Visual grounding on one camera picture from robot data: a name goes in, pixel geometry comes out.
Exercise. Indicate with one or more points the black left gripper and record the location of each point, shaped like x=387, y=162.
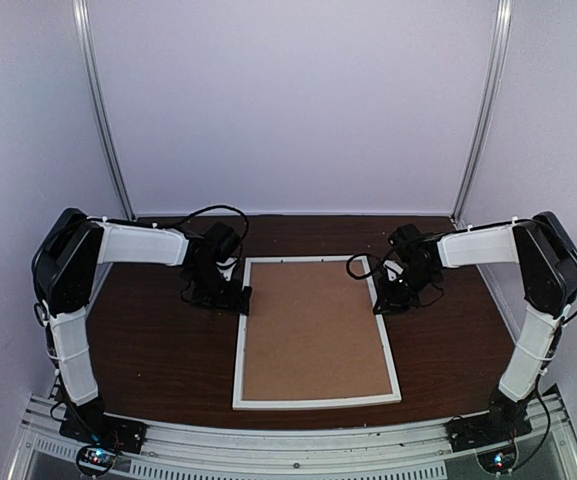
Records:
x=230, y=301

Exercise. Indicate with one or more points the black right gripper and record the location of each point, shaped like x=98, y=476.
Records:
x=390, y=304

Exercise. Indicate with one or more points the brown cardboard backing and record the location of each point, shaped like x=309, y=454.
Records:
x=313, y=330

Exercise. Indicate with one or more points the white picture frame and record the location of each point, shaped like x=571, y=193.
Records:
x=240, y=360

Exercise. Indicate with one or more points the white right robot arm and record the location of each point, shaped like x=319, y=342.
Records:
x=545, y=258

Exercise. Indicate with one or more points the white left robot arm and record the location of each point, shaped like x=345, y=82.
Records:
x=64, y=268

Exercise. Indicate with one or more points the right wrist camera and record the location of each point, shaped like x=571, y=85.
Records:
x=403, y=240

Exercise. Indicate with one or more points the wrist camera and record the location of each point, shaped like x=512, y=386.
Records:
x=223, y=241
x=403, y=240

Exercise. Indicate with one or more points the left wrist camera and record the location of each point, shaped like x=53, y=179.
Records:
x=223, y=241

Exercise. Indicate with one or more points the right aluminium corner post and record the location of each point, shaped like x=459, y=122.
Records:
x=492, y=82

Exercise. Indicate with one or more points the aluminium corner post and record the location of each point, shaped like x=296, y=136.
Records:
x=492, y=82
x=86, y=41

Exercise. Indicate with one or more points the aluminium front rail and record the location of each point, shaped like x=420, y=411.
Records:
x=418, y=450

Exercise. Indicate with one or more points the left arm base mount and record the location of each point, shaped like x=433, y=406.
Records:
x=104, y=437

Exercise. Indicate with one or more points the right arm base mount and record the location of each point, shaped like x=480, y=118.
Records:
x=493, y=433

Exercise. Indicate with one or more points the left aluminium corner post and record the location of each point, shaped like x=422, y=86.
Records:
x=86, y=41

